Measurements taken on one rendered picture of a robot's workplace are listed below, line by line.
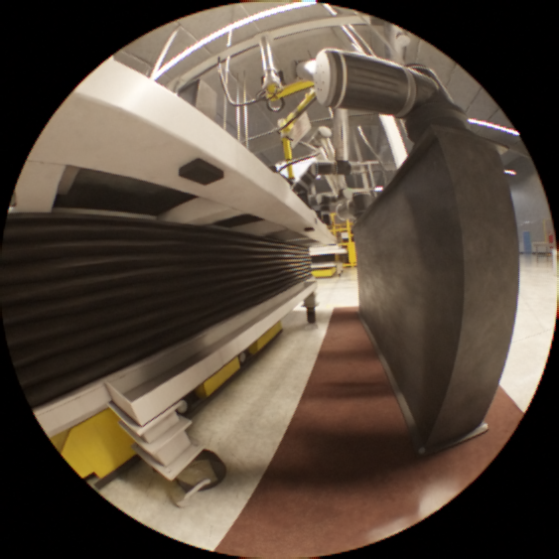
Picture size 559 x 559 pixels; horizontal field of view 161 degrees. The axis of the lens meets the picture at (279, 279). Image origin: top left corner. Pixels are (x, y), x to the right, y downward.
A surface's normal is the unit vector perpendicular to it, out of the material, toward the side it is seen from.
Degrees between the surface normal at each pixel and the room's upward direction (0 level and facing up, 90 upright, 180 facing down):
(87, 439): 90
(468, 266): 90
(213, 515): 0
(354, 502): 0
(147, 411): 90
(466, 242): 90
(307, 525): 0
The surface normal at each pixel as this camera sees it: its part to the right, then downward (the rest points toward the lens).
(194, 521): -0.10, -0.99
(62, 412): 0.93, -0.07
